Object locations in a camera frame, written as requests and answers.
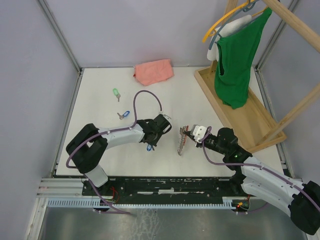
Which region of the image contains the aluminium corner frame post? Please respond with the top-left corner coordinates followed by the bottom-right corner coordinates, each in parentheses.
top-left (36, 0), bottom-right (85, 73)

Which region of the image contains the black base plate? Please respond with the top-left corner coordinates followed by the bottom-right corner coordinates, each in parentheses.
top-left (97, 176), bottom-right (248, 204)

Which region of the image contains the white cable duct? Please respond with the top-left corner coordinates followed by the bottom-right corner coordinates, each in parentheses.
top-left (47, 197), bottom-right (236, 210)

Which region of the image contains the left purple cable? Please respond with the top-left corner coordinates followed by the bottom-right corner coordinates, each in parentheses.
top-left (65, 90), bottom-right (163, 215)

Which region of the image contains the white garment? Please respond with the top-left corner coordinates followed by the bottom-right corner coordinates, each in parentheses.
top-left (207, 15), bottom-right (252, 61)

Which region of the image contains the purple cable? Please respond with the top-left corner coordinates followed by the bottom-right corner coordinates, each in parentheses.
top-left (201, 126), bottom-right (320, 215)
top-left (65, 90), bottom-right (163, 215)

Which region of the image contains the green shirt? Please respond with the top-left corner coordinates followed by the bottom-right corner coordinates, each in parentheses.
top-left (214, 7), bottom-right (272, 109)

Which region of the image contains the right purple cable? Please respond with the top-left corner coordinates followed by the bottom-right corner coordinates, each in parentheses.
top-left (201, 126), bottom-right (320, 215)

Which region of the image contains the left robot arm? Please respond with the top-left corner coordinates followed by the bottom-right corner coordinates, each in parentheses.
top-left (66, 113), bottom-right (172, 195)

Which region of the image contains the blue grey hanger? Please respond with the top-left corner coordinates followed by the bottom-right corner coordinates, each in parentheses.
top-left (203, 0), bottom-right (272, 54)

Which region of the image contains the key with green tag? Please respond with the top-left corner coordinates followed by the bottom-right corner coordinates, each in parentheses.
top-left (112, 88), bottom-right (121, 102)

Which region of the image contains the folded pink cloth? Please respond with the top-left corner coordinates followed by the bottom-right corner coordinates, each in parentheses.
top-left (133, 59), bottom-right (174, 86)

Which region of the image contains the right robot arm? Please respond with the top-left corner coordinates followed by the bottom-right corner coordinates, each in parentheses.
top-left (180, 125), bottom-right (320, 235)

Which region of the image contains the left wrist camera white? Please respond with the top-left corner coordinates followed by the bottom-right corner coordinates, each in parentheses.
top-left (160, 113), bottom-right (172, 121)

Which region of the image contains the key with dark blue tag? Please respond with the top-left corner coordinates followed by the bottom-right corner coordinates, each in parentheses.
top-left (146, 144), bottom-right (155, 152)

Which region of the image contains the right aluminium frame post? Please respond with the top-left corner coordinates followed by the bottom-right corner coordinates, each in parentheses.
top-left (254, 0), bottom-right (301, 73)

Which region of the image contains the metal key organizer red handle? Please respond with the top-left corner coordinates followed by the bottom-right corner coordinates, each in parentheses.
top-left (177, 125), bottom-right (189, 156)

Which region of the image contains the wooden clothes rack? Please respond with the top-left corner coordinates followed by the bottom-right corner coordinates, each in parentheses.
top-left (194, 0), bottom-right (320, 153)

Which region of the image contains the yellow hanger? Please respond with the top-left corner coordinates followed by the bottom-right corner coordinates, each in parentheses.
top-left (202, 0), bottom-right (259, 43)

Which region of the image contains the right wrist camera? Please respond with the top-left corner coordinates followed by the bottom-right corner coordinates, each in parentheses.
top-left (189, 124), bottom-right (212, 144)

